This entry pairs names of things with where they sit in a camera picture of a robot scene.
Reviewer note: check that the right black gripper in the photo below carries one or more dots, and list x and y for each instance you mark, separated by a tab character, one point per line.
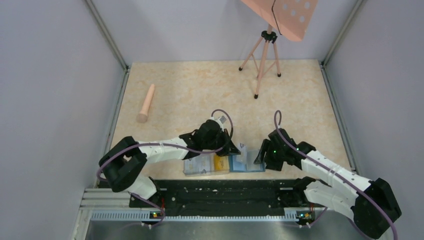
268	144

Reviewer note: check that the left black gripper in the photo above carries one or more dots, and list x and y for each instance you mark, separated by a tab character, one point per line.
230	149

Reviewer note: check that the blue card holder wallet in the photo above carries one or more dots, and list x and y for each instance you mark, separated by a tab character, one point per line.
248	167

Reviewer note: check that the clear acrylic card stand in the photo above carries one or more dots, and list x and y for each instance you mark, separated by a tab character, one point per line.
211	173

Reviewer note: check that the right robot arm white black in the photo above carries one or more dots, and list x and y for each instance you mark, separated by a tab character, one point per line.
370	205

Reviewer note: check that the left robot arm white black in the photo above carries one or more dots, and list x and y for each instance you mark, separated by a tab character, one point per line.
121	167

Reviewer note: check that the pink tripod stand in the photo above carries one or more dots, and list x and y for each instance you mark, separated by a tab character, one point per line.
268	37

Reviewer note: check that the pink perforated board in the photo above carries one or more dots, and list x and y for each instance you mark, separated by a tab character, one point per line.
290	18

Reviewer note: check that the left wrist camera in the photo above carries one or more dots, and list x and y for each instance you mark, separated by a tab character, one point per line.
219	120

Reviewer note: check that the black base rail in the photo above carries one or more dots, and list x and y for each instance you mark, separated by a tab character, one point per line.
222	198

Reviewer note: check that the pink cylindrical handle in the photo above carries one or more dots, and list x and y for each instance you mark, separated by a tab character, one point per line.
143	114

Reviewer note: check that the aluminium slotted rail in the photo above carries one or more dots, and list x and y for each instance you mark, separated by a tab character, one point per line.
148	216

